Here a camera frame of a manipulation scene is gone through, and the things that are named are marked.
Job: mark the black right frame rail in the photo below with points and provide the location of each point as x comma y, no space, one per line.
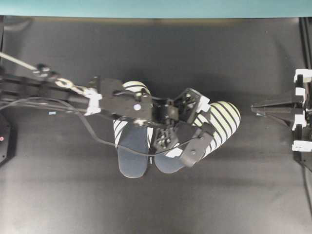
305,39

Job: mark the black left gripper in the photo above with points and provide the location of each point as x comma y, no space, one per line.
143,109

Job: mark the striped slipper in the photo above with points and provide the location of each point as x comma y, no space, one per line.
224,116
132,165

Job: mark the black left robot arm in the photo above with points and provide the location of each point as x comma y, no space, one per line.
47,89

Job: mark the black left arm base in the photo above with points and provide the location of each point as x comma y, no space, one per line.
8,140

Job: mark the right gripper white clips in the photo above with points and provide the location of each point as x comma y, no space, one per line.
280,108

